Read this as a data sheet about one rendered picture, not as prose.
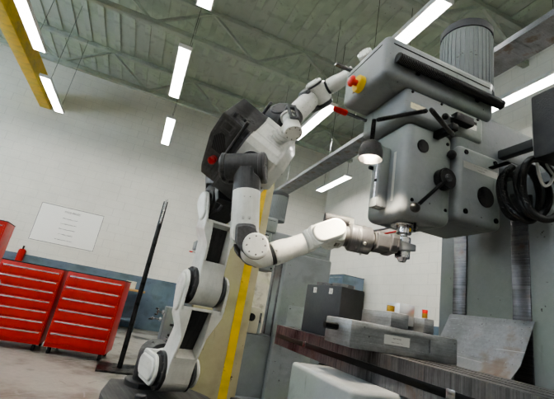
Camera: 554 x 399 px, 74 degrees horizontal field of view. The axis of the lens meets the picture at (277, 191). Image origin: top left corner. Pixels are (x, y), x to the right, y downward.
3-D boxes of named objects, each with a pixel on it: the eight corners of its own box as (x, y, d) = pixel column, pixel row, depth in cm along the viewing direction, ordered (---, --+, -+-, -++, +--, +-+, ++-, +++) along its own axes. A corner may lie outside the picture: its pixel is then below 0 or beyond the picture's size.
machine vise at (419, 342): (349, 347, 95) (353, 303, 98) (323, 340, 109) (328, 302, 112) (457, 365, 104) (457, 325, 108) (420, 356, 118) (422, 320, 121)
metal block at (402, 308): (398, 324, 106) (400, 302, 108) (386, 322, 112) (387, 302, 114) (413, 326, 108) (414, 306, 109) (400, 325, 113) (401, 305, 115)
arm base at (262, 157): (218, 190, 119) (216, 154, 116) (227, 181, 131) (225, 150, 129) (265, 189, 118) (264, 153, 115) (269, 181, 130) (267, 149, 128)
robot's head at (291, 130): (277, 141, 131) (291, 123, 126) (273, 124, 138) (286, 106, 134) (291, 147, 134) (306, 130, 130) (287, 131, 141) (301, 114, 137)
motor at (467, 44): (467, 77, 133) (467, 8, 143) (426, 101, 151) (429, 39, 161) (506, 96, 139) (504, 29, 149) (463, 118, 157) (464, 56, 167)
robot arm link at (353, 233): (360, 246, 112) (324, 239, 111) (350, 257, 121) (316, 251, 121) (362, 213, 117) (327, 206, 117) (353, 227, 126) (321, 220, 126)
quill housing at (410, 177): (403, 213, 108) (410, 117, 118) (363, 222, 127) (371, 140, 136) (453, 227, 114) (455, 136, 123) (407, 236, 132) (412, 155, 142)
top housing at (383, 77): (383, 72, 114) (388, 30, 119) (340, 108, 138) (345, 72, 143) (495, 121, 129) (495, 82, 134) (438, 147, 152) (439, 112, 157)
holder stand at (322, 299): (335, 338, 132) (342, 282, 138) (300, 330, 150) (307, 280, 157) (359, 342, 138) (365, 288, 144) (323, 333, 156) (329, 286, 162)
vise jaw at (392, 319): (390, 326, 100) (391, 311, 101) (360, 321, 114) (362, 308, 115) (408, 330, 102) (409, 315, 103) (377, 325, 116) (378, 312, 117)
